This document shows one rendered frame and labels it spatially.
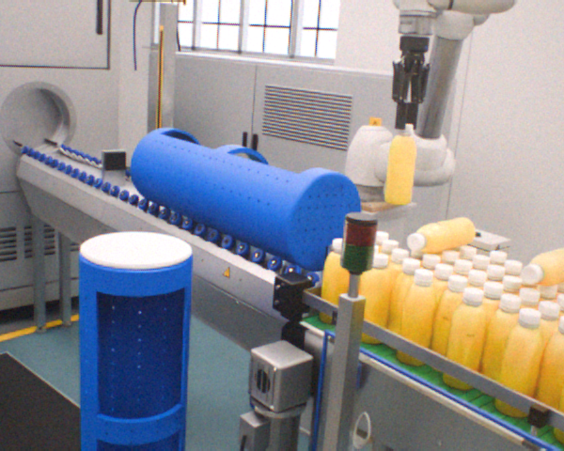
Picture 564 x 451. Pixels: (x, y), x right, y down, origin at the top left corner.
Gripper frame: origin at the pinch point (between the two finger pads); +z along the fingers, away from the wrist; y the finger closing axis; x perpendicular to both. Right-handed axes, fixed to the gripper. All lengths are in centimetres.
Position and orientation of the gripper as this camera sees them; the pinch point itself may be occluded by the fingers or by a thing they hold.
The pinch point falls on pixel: (406, 116)
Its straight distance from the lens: 179.0
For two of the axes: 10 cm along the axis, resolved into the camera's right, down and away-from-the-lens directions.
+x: 6.6, 2.2, -7.2
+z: -0.6, 9.7, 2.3
